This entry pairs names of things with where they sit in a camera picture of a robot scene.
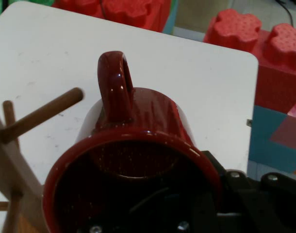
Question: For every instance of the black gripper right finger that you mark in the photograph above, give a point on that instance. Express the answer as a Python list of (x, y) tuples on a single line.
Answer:
[(259, 206)]

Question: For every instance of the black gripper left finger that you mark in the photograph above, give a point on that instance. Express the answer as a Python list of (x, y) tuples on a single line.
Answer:
[(201, 218)]

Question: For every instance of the red mug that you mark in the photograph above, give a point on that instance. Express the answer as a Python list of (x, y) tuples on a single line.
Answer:
[(138, 116)]

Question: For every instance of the teal foam block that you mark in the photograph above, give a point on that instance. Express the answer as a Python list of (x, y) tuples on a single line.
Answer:
[(171, 17), (262, 145)]

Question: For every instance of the mauve foam tile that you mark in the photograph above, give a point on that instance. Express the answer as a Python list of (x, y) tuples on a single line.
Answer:
[(291, 136)]

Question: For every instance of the wooden mug tree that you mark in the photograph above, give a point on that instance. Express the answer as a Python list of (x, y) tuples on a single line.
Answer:
[(12, 165)]

